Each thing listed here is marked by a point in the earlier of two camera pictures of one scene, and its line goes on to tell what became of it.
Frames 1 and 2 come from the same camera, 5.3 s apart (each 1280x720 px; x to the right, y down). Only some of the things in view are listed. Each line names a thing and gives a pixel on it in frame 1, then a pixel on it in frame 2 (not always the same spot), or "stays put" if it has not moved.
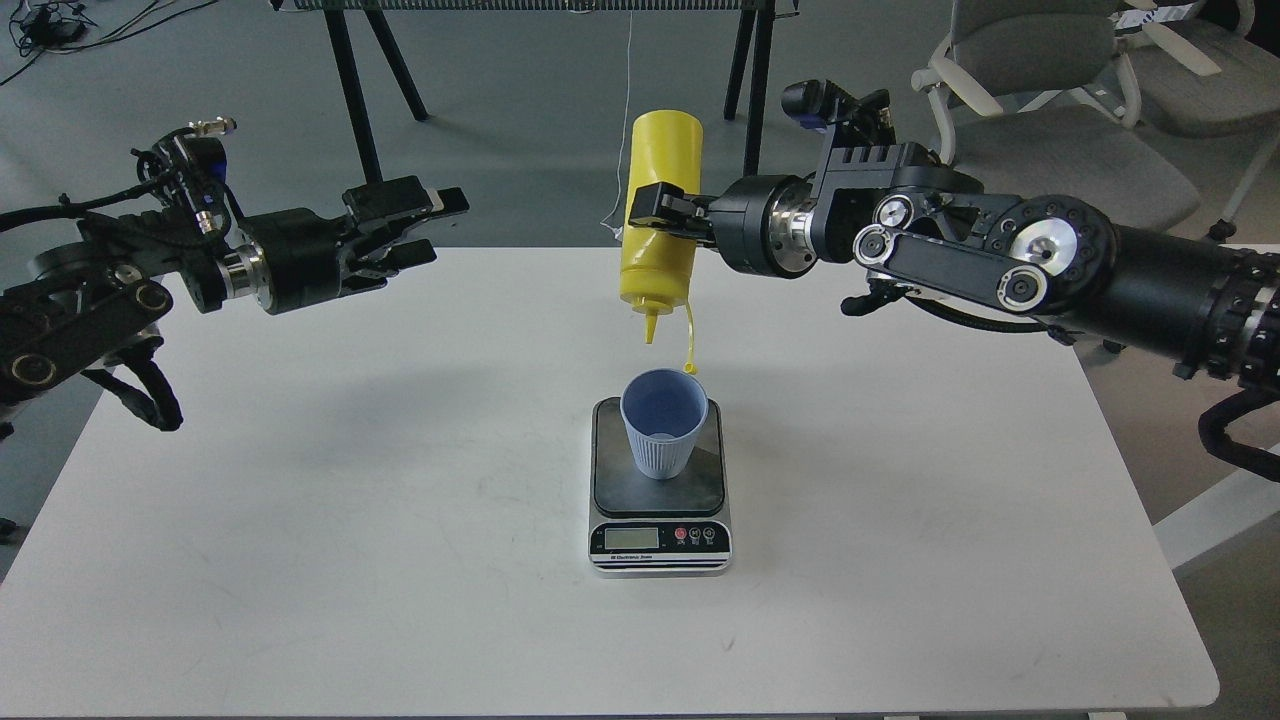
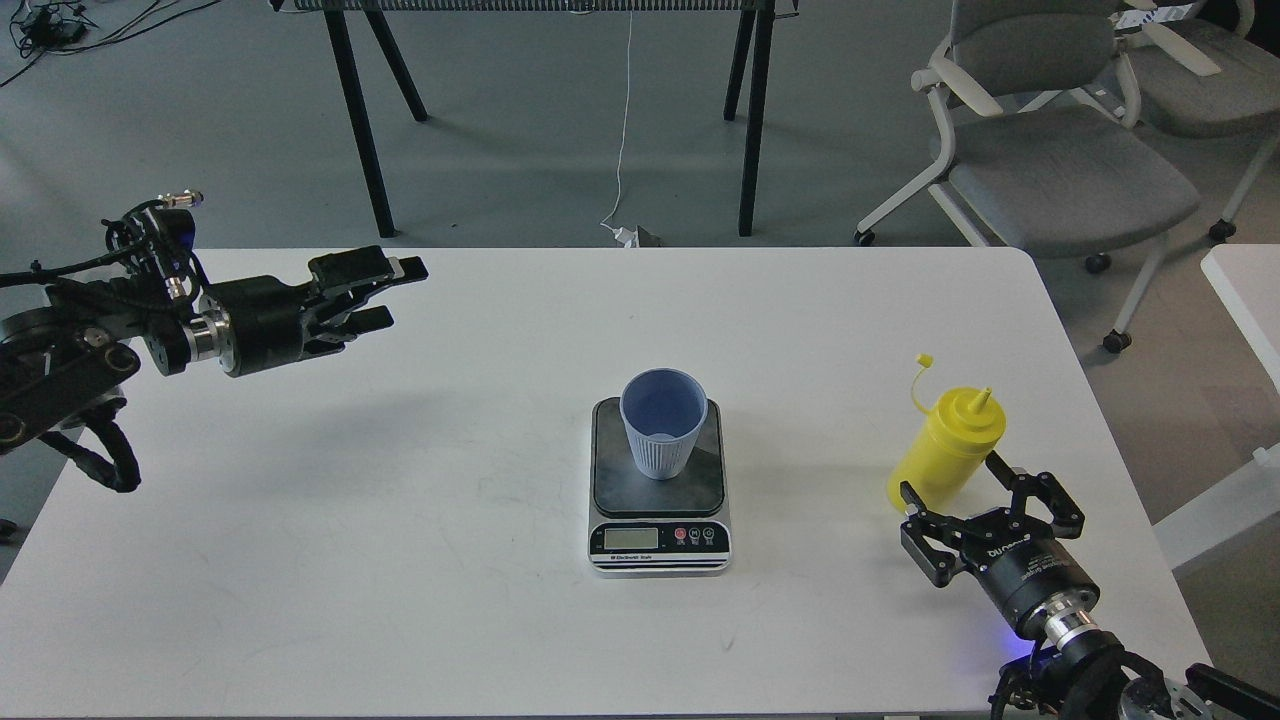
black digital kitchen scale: (647, 527) stays put
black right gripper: (763, 223) to (1037, 580)
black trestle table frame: (756, 15) stays put
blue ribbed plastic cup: (664, 410) stays put
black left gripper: (294, 259) to (256, 323)
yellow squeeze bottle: (658, 266) to (951, 445)
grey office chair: (1038, 98) stays put
